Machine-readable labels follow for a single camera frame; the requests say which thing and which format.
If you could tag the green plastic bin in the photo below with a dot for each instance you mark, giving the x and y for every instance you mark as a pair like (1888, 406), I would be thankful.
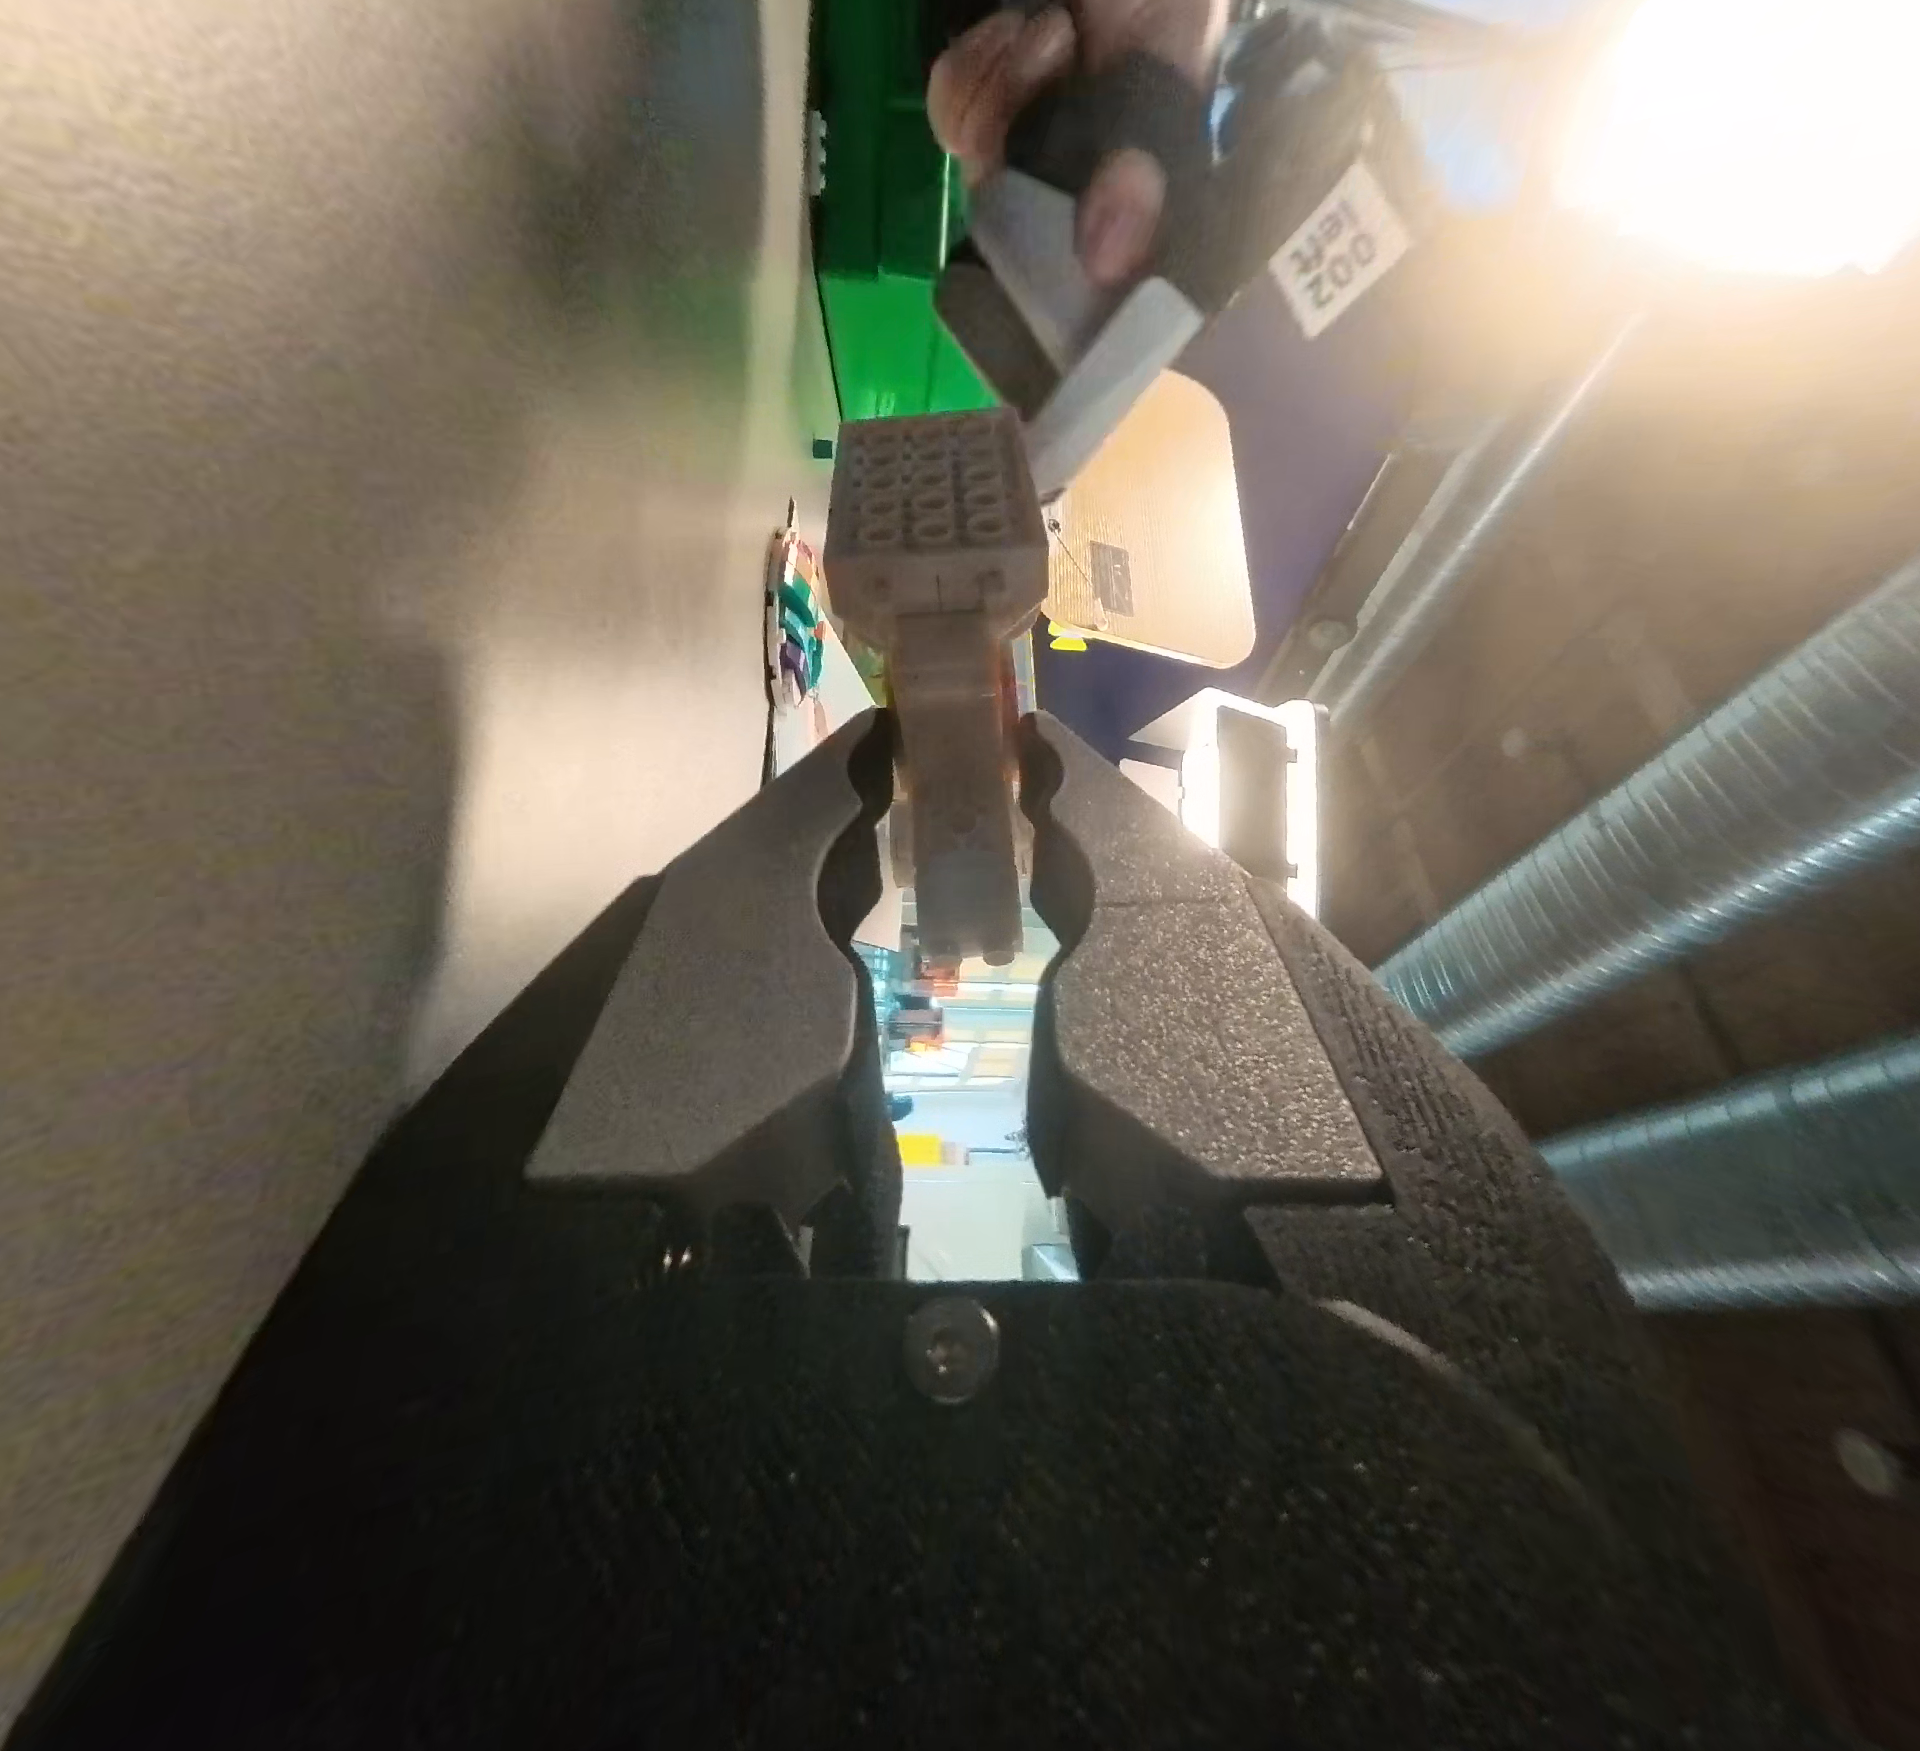
(886, 206)

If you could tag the tan rounded panel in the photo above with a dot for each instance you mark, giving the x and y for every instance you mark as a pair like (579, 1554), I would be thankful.
(1155, 536)

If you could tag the pile of colourful lego pieces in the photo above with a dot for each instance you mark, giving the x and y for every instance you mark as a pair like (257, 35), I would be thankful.
(793, 613)

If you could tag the bright ceiling lamp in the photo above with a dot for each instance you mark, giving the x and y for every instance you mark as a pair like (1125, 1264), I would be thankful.
(1756, 88)

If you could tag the partly built lego model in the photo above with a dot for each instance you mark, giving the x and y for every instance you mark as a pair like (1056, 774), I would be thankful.
(937, 536)

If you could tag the thin metal conduit pipe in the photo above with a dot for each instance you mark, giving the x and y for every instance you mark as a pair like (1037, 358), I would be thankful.
(1475, 521)

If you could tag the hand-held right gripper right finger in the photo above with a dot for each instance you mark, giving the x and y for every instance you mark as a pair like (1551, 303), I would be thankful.
(1199, 1015)

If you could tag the silver ribbed air duct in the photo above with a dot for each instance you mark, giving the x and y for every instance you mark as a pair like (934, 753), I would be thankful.
(1679, 838)
(1756, 1182)

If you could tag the white lit wall fixture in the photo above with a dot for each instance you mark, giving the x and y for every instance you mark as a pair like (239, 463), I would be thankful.
(1199, 792)

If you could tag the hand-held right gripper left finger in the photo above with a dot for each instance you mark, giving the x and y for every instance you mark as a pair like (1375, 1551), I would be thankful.
(705, 1002)

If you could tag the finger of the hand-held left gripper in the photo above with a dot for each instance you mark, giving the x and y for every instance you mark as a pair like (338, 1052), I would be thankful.
(1034, 245)
(1117, 381)

